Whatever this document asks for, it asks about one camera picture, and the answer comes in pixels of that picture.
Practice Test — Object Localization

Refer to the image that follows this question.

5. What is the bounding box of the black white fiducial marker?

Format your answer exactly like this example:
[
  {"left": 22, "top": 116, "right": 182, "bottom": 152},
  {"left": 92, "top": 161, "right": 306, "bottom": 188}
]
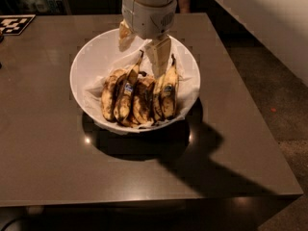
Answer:
[{"left": 0, "top": 14, "right": 36, "bottom": 36}]

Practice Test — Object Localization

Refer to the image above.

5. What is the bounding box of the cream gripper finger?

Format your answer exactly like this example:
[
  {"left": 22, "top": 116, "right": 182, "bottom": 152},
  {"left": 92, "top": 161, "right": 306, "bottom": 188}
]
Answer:
[
  {"left": 145, "top": 35, "right": 171, "bottom": 79},
  {"left": 118, "top": 19, "right": 136, "bottom": 52}
]

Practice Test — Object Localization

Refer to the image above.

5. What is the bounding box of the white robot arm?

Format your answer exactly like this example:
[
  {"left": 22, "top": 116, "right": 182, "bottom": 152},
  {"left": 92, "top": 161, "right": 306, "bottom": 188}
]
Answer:
[{"left": 121, "top": 0, "right": 308, "bottom": 85}]

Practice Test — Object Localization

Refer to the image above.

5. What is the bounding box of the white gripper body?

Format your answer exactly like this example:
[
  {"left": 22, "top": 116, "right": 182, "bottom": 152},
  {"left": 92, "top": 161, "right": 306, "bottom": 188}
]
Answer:
[{"left": 122, "top": 0, "right": 177, "bottom": 39}]

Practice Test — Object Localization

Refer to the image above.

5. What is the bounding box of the thin spotted banana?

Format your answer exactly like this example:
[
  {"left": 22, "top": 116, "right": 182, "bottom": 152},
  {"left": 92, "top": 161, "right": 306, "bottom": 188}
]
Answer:
[{"left": 152, "top": 75, "right": 165, "bottom": 121}]

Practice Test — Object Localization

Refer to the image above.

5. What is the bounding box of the white paper towel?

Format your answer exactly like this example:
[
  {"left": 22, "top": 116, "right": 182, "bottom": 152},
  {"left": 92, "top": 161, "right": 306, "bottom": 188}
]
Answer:
[{"left": 82, "top": 36, "right": 200, "bottom": 135}]

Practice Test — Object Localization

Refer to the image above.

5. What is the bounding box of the white bowl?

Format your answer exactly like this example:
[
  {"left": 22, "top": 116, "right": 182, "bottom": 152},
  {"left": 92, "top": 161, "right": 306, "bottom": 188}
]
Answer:
[{"left": 69, "top": 28, "right": 201, "bottom": 135}]

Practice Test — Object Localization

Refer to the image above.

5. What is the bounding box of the stickered right banana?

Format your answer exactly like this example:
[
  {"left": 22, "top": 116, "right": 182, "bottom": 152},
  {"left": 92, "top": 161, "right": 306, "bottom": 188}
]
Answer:
[{"left": 161, "top": 55, "right": 179, "bottom": 119}]

